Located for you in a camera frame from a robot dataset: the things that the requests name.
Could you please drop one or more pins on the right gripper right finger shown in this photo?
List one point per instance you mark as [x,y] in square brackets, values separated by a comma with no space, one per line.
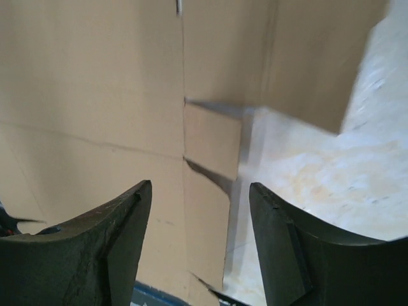
[307,261]

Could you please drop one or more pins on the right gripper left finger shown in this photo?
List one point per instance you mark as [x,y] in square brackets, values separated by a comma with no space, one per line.
[91,259]

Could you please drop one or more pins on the brown cardboard box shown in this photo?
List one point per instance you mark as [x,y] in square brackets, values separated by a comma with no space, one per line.
[99,95]

